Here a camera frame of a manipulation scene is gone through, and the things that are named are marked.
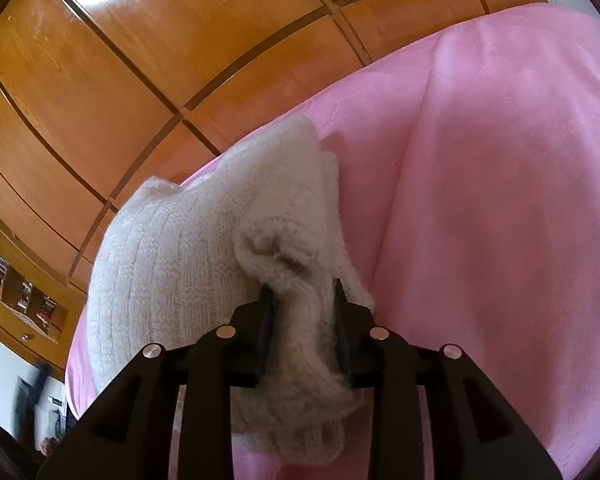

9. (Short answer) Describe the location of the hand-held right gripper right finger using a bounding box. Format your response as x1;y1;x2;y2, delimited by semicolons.
334;279;564;480

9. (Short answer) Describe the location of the pink bed sheet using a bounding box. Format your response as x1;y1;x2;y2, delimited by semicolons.
65;2;600;480

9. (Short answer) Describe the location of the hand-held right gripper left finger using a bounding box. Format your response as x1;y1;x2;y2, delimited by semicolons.
37;284;275;480

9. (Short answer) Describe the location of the white knitted sweater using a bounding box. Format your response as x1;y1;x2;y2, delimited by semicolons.
86;115;376;466

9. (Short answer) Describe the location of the wooden shelf unit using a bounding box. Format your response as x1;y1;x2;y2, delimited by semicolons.
0;200;88;376

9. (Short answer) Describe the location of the wooden wardrobe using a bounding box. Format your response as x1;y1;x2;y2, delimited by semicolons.
0;0;551;311

